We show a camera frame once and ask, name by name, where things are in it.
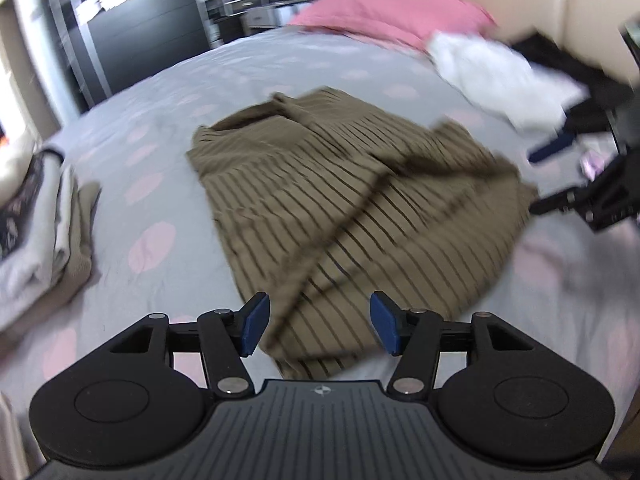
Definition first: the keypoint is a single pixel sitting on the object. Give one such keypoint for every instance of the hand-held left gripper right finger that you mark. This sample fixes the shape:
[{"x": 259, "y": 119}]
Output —
[{"x": 385, "y": 322}]

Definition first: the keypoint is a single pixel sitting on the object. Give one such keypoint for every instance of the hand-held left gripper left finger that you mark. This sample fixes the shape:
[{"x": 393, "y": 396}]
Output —
[{"x": 255, "y": 322}]

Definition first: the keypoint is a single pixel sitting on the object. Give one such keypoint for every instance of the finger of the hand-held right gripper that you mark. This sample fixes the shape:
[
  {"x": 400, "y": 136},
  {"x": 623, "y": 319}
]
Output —
[
  {"x": 550, "y": 147},
  {"x": 555, "y": 203}
]

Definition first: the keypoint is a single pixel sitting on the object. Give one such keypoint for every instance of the beige striped shirt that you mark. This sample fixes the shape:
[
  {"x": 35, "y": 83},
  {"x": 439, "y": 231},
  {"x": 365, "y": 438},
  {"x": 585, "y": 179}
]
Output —
[{"x": 325, "y": 200}]

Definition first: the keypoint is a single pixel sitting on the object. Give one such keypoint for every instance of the black garment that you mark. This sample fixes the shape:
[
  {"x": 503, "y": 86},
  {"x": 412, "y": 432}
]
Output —
[{"x": 600, "y": 100}]

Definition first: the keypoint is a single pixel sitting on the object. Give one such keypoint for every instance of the white folded garment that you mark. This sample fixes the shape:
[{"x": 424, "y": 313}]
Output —
[{"x": 500, "y": 75}]

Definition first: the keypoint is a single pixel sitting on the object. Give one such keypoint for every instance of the beige folded knit garment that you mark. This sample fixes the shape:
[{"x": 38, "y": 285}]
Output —
[{"x": 82, "y": 240}]

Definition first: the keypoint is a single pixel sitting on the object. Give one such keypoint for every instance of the pink pillow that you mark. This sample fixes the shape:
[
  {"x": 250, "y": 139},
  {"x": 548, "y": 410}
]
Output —
[{"x": 390, "y": 10}]

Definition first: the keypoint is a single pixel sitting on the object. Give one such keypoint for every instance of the light grey folded garment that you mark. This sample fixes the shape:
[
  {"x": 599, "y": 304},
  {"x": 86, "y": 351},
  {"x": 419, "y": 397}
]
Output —
[{"x": 30, "y": 285}]

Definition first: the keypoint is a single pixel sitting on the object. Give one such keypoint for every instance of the dark floral folded garment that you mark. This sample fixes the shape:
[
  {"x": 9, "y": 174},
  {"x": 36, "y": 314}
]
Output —
[{"x": 20, "y": 215}]

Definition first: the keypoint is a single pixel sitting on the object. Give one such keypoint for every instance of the white folded sweater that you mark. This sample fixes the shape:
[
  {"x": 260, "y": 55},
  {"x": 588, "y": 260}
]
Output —
[{"x": 15, "y": 170}]

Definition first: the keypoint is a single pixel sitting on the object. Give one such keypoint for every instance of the black wardrobe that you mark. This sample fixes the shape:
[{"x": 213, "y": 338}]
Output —
[{"x": 140, "y": 35}]

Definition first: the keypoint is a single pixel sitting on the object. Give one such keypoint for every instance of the clear plastic drawer organizer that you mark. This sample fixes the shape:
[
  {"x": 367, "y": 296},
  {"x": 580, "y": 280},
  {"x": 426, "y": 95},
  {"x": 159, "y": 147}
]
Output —
[{"x": 245, "y": 0}]

